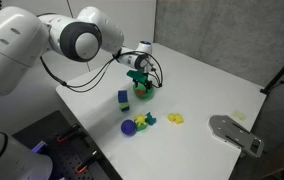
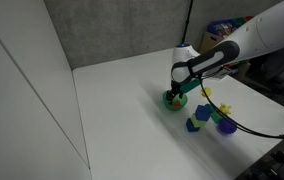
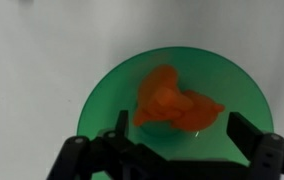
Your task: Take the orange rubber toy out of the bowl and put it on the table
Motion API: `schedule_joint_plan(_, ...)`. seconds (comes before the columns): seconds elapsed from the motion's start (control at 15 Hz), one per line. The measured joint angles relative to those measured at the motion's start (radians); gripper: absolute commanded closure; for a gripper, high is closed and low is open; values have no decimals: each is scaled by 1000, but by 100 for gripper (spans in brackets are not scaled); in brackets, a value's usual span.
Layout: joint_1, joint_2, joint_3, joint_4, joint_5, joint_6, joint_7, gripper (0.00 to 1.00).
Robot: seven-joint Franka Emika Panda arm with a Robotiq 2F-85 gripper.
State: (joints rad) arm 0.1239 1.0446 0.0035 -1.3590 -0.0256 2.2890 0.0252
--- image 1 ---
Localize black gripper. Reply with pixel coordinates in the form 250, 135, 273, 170
126, 68, 153, 98

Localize green plastic bowl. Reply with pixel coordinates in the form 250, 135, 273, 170
132, 82, 156, 100

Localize yellow spiky rubber toy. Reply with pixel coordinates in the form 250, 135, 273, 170
133, 113, 148, 127

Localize teal rubber toy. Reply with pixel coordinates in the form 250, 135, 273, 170
144, 111, 157, 127

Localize blue block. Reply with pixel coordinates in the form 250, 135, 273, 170
117, 89, 129, 104

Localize lime green block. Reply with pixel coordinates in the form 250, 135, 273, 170
118, 101, 130, 110

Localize purple spiky ball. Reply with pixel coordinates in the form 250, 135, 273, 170
120, 119, 138, 137

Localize black orange clamp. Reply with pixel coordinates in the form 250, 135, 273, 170
75, 150, 102, 174
56, 123, 82, 144

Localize gray metal mounting plate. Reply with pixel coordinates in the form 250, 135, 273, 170
208, 114, 265, 158

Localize black perforated board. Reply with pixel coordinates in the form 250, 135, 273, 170
12, 110, 123, 180

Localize black stand pole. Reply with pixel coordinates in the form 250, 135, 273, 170
260, 45, 284, 95

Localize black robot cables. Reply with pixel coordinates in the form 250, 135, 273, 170
40, 49, 165, 94

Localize purple lit clamp handle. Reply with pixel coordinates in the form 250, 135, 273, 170
31, 140, 47, 154

